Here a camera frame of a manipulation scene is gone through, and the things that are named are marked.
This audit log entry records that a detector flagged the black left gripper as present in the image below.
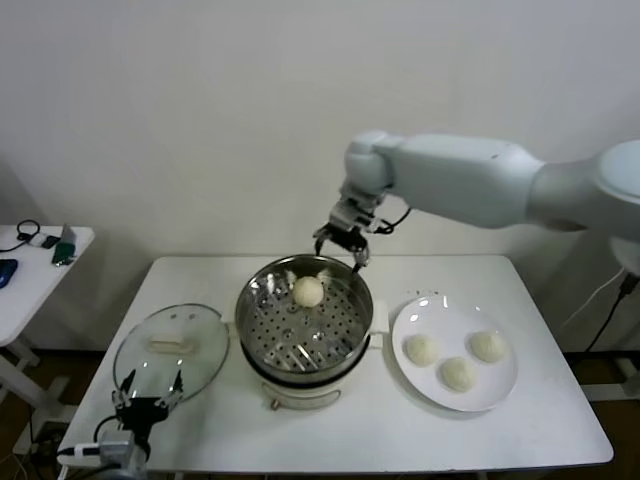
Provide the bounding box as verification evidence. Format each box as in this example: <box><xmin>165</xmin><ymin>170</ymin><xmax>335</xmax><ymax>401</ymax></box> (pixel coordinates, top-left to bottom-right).
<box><xmin>110</xmin><ymin>369</ymin><xmax>185</xmax><ymax>444</ymax></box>

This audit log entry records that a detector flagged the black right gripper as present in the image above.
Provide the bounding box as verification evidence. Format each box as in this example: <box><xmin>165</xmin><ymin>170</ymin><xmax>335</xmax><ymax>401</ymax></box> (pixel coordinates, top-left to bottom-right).
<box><xmin>313</xmin><ymin>222</ymin><xmax>372</xmax><ymax>274</ymax></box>

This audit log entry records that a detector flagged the round glass pot lid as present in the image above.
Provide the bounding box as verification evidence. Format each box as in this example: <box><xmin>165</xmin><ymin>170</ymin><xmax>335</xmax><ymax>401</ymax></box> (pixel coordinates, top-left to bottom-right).
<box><xmin>112</xmin><ymin>303</ymin><xmax>231</xmax><ymax>409</ymax></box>

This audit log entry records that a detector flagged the white steamed baozi bun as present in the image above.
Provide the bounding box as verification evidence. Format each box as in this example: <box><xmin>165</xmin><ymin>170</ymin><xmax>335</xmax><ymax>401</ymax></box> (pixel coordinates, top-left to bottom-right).
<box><xmin>438</xmin><ymin>356</ymin><xmax>477</xmax><ymax>394</ymax></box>
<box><xmin>468</xmin><ymin>329</ymin><xmax>507</xmax><ymax>364</ymax></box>
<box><xmin>292</xmin><ymin>276</ymin><xmax>324</xmax><ymax>309</ymax></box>
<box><xmin>403</xmin><ymin>333</ymin><xmax>440</xmax><ymax>368</ymax></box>

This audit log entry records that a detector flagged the stainless steel steamer basket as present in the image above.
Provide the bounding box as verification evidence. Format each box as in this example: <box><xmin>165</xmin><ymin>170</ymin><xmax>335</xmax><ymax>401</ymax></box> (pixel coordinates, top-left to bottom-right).
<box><xmin>233</xmin><ymin>253</ymin><xmax>375</xmax><ymax>384</ymax></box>

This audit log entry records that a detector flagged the large white round plate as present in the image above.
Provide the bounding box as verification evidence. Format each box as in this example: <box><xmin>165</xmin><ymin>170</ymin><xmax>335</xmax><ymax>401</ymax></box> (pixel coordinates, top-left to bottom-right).
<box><xmin>388</xmin><ymin>295</ymin><xmax>519</xmax><ymax>414</ymax></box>

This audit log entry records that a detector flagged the white side table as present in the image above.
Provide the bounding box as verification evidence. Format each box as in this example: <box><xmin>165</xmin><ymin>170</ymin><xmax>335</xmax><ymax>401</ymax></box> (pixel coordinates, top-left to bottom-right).
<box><xmin>0</xmin><ymin>225</ymin><xmax>95</xmax><ymax>436</ymax></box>

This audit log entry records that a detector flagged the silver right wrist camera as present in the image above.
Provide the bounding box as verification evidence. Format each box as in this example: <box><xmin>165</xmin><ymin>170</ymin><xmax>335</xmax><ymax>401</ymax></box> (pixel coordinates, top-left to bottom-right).
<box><xmin>329</xmin><ymin>197</ymin><xmax>376</xmax><ymax>231</ymax></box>

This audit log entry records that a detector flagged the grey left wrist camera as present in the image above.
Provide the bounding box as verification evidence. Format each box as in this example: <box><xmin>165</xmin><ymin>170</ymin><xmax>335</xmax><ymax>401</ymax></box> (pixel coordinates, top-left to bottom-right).
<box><xmin>98</xmin><ymin>432</ymin><xmax>135</xmax><ymax>466</ymax></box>

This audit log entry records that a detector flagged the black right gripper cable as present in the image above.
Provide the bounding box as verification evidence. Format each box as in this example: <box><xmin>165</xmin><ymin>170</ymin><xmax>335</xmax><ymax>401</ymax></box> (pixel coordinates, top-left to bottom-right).
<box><xmin>369</xmin><ymin>204</ymin><xmax>414</xmax><ymax>236</ymax></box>

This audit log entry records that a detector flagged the green tool with grey handle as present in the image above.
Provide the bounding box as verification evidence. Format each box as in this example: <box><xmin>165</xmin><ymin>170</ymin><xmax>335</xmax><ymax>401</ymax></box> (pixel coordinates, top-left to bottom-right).
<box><xmin>49</xmin><ymin>223</ymin><xmax>79</xmax><ymax>270</ymax></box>

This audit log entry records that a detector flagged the black looped cable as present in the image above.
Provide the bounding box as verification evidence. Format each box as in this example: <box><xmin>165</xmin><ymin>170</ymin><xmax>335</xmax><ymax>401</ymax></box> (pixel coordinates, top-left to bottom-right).
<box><xmin>0</xmin><ymin>221</ymin><xmax>41</xmax><ymax>254</ymax></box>

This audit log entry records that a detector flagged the white wall cable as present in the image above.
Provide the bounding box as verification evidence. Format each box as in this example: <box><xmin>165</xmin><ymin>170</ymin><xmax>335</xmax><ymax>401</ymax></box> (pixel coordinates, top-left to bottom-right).
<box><xmin>558</xmin><ymin>267</ymin><xmax>629</xmax><ymax>329</ymax></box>

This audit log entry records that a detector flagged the black power cable with plug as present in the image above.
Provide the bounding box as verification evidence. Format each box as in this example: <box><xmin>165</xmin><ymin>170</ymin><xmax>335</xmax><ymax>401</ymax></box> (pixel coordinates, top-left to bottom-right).
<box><xmin>582</xmin><ymin>272</ymin><xmax>639</xmax><ymax>354</ymax></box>

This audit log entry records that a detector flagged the white stand foot frame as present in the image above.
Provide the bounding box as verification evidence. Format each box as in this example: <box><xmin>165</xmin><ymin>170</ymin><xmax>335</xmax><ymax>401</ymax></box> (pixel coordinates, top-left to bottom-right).
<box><xmin>579</xmin><ymin>357</ymin><xmax>640</xmax><ymax>404</ymax></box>

